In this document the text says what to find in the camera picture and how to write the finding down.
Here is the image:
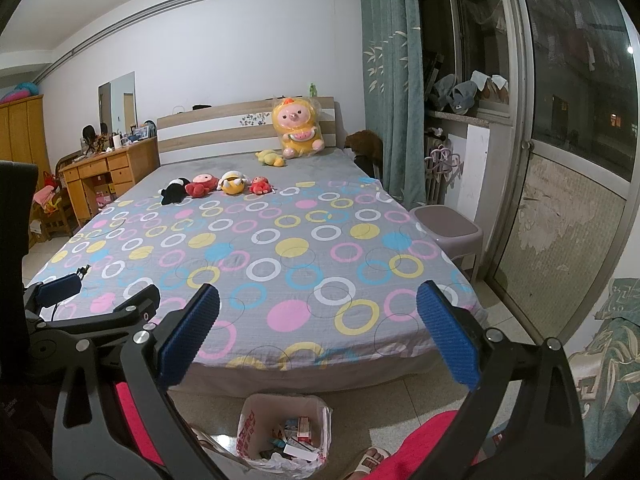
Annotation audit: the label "wooden white-striped headboard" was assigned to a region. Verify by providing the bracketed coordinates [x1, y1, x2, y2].
[156, 96, 337, 167]

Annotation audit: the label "small yellow green plush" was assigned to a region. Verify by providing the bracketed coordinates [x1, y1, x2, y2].
[255, 148, 288, 167]

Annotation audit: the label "black chair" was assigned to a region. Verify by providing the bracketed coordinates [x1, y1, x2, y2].
[352, 152, 383, 181]

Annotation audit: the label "mauve plastic stool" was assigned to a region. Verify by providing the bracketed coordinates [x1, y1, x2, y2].
[409, 205, 485, 281]

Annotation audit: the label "wooden desk with drawers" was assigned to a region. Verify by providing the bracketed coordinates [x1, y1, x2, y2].
[60, 136, 161, 226]

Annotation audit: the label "blue pink inflatable ring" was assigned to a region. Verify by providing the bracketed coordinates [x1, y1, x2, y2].
[0, 80, 43, 103]

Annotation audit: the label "bed with circle-pattern sheet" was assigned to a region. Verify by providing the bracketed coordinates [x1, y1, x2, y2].
[25, 150, 488, 371]

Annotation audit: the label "aluminium sliding door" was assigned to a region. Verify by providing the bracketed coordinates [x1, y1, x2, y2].
[487, 0, 640, 346]

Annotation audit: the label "white board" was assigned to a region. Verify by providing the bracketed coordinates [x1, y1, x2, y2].
[457, 124, 491, 231]

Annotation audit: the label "radiator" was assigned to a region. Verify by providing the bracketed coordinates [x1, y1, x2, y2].
[424, 127, 448, 206]

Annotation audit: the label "white red-print trash bag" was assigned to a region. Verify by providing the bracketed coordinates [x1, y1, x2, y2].
[237, 394, 333, 476]

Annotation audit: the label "red plush with pink face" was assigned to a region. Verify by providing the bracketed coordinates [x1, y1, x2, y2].
[184, 172, 219, 198]

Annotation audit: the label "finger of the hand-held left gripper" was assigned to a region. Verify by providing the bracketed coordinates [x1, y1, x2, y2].
[65, 284, 162, 356]
[22, 274, 85, 323]

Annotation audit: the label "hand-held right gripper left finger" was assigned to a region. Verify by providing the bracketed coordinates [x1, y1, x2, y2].
[52, 282, 236, 480]

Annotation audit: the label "wall mirror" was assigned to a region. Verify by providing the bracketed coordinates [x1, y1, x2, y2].
[98, 71, 137, 133]

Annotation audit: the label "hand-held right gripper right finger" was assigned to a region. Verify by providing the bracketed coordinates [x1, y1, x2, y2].
[416, 280, 586, 480]

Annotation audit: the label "grey slippers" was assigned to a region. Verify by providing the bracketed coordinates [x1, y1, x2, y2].
[431, 74, 478, 115]

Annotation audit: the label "wooden chair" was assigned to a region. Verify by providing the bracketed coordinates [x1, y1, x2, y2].
[30, 155, 76, 241]

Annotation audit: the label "pink clothes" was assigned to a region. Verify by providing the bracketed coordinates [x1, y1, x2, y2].
[32, 185, 63, 213]

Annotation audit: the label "beige shoes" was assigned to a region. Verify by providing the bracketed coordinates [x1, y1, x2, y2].
[470, 71, 511, 106]

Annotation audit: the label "teal leaf-print cloth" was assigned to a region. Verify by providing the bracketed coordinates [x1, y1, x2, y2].
[567, 277, 640, 466]

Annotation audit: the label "black white plush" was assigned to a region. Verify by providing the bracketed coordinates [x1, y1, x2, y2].
[159, 177, 192, 206]

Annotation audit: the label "large yellow pig plush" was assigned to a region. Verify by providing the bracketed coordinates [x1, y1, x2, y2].
[270, 96, 326, 158]

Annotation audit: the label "teal leaf-print curtain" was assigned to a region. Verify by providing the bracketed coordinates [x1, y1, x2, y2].
[357, 0, 426, 211]

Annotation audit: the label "yellow white plush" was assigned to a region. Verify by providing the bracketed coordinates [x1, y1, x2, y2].
[216, 170, 249, 196]

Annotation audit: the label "yellow wooden wardrobe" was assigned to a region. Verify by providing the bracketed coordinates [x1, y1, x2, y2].
[0, 94, 51, 171]

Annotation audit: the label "person's right foot in sandal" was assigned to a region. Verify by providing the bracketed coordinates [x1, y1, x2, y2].
[345, 447, 391, 480]

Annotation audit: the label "pink clothes hangers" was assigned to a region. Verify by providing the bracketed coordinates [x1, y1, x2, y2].
[425, 142, 458, 186]

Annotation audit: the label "brown furry bundle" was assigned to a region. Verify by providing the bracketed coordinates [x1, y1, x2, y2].
[345, 130, 385, 161]

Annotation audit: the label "aluminium window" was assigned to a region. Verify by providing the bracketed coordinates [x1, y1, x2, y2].
[417, 0, 516, 121]

